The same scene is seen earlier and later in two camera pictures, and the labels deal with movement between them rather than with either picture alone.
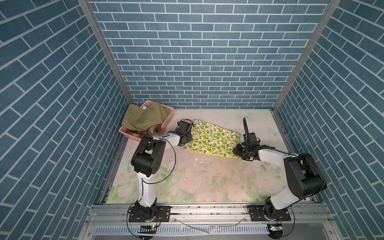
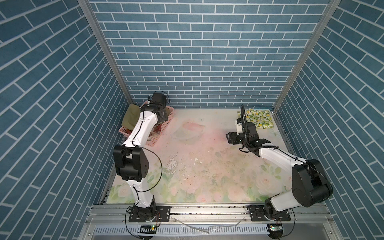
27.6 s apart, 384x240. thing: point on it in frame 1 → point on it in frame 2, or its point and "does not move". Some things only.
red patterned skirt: (154, 130) does not move
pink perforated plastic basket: (165, 122) does not move
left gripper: (189, 138) → (165, 114)
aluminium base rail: (307, 222) does not move
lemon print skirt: (211, 139) → (262, 119)
